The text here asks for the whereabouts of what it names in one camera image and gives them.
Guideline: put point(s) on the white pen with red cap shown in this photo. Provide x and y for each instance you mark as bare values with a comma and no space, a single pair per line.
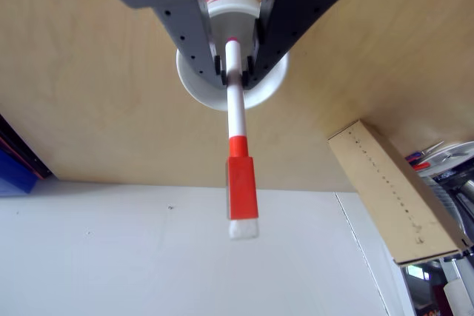
242,190

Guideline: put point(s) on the red and black flat folder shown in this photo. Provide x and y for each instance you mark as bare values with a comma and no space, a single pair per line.
26,149

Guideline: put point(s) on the blue flat box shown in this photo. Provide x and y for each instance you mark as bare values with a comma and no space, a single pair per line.
15,175

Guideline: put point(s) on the tan wooden bar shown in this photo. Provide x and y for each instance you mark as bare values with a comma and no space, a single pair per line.
392,190

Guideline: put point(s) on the white mug with red heart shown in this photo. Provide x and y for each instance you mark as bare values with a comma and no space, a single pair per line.
207,97

